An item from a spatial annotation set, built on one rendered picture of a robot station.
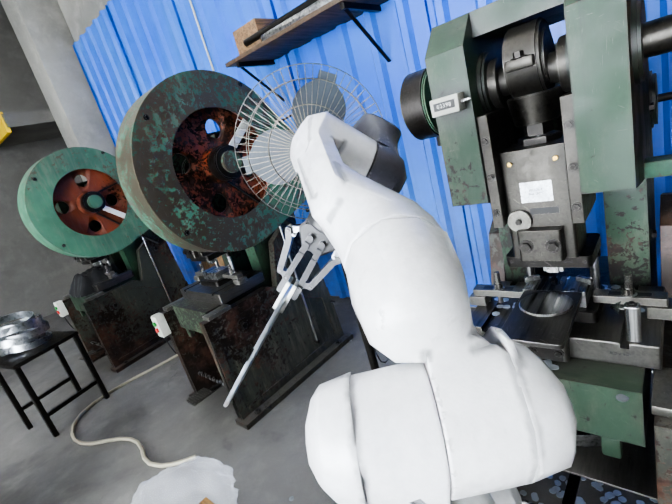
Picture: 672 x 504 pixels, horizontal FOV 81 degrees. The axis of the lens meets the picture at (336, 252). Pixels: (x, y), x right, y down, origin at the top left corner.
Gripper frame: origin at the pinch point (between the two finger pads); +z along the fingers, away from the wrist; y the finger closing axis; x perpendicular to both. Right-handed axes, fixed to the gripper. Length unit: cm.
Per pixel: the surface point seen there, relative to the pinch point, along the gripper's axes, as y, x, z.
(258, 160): 36, -79, -2
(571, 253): -55, -25, -34
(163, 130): 77, -86, 9
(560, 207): -46, -26, -42
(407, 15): 19, -173, -89
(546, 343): -54, -8, -16
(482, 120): -20, -30, -49
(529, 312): -54, -22, -17
